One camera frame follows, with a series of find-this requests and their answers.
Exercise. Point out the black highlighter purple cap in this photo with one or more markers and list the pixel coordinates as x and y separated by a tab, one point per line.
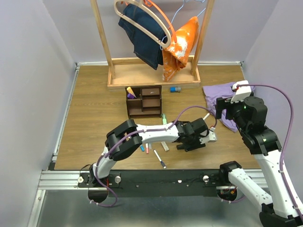
130	96

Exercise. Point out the beige eraser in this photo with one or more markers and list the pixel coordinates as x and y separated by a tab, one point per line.
165	146

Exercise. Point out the white marker black blue cap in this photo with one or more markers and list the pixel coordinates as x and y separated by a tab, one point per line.
159	158

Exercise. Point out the small green bottle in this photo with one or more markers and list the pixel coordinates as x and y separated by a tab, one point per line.
164	120

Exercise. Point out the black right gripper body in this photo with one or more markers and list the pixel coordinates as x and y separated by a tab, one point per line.
233	110

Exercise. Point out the orange white cloth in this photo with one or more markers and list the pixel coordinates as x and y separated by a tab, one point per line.
175	57

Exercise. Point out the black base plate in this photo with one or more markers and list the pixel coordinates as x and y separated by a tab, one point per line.
165	183

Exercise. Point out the wooden clothes rack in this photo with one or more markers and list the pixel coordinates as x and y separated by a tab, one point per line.
128	72

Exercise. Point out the blue grey cylinder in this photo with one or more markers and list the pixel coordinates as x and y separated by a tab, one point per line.
175	89

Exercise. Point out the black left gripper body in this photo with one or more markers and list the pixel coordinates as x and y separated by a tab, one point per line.
193	143

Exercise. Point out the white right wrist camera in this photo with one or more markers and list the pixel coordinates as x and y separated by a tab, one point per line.
241	91

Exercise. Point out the orange plastic hanger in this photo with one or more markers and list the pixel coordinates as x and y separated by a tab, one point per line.
145	6

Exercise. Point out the purple cloth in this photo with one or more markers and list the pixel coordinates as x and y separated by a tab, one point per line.
212	93

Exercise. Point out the white pen pink cap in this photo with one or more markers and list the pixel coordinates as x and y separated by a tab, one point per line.
147	148

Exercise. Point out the brown wooden desk organizer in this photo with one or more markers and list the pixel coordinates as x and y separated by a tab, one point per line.
147	104

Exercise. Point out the pink highlighter orange cap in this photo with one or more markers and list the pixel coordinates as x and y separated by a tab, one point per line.
130	91

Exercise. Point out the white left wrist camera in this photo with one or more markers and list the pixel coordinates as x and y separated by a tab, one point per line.
208	136

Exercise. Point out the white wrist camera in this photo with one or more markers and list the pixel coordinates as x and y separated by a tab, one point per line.
208	136
241	91

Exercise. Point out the beige wooden hanger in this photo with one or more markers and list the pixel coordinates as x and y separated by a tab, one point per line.
148	18

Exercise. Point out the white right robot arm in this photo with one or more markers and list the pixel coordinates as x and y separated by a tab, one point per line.
280	207

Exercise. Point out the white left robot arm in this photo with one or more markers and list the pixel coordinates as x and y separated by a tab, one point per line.
126	138

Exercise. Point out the dark blue jeans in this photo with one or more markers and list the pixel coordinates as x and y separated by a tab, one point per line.
144	47

